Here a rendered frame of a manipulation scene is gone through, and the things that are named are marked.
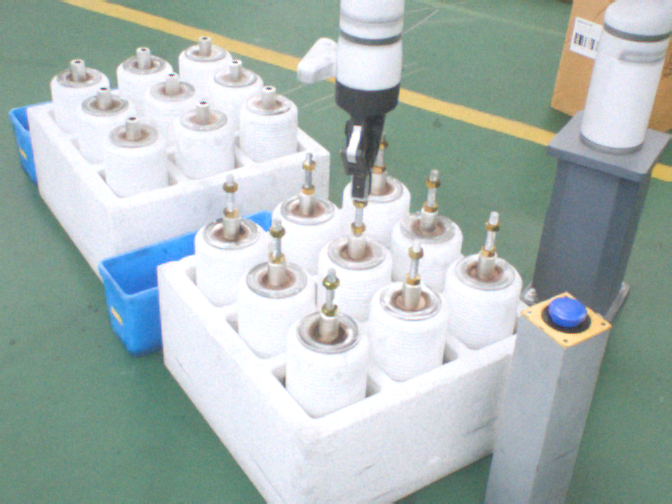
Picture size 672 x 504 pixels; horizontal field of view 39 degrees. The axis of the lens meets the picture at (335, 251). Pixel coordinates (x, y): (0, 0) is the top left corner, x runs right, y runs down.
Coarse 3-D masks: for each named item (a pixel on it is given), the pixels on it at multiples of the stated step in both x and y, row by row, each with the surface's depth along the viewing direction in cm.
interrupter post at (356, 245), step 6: (348, 240) 122; (354, 240) 121; (360, 240) 121; (348, 246) 122; (354, 246) 122; (360, 246) 122; (348, 252) 123; (354, 252) 122; (360, 252) 122; (354, 258) 123
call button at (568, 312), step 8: (552, 304) 103; (560, 304) 103; (568, 304) 103; (576, 304) 103; (552, 312) 103; (560, 312) 102; (568, 312) 102; (576, 312) 102; (584, 312) 102; (560, 320) 102; (568, 320) 102; (576, 320) 102
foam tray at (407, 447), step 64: (192, 256) 134; (192, 320) 125; (192, 384) 133; (256, 384) 113; (384, 384) 114; (448, 384) 115; (256, 448) 119; (320, 448) 107; (384, 448) 114; (448, 448) 123
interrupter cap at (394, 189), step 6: (390, 180) 139; (396, 180) 139; (390, 186) 138; (396, 186) 137; (402, 186) 137; (384, 192) 137; (390, 192) 136; (396, 192) 136; (402, 192) 136; (372, 198) 134; (378, 198) 135; (384, 198) 135; (390, 198) 134; (396, 198) 135
